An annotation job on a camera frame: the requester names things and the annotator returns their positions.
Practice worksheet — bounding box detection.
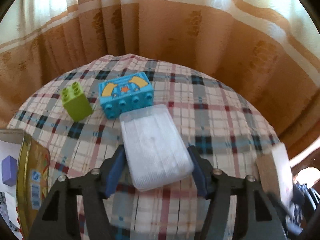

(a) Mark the clear plastic box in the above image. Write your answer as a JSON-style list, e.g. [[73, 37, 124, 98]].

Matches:
[[119, 105, 194, 191]]

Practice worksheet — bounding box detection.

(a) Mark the white card box red logo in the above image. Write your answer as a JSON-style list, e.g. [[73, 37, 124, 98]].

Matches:
[[256, 142, 293, 208]]

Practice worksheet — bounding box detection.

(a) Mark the blue toy brick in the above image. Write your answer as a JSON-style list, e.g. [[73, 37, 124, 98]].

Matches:
[[99, 72, 154, 120]]

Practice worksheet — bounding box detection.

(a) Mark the green toy brick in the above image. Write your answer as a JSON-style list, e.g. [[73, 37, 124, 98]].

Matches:
[[61, 81, 93, 122]]

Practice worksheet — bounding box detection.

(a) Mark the purple foam block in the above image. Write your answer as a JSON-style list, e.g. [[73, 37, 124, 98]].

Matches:
[[1, 155, 17, 187]]

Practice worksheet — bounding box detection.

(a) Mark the plaid tablecloth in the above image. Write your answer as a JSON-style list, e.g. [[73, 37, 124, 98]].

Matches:
[[8, 54, 279, 239]]

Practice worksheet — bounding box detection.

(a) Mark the gold metal tin tray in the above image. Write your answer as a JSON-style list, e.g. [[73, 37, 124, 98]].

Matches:
[[1, 129, 50, 239]]

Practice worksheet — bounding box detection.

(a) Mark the orange cream patterned curtain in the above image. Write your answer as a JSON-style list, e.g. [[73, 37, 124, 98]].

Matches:
[[1, 0, 319, 152]]

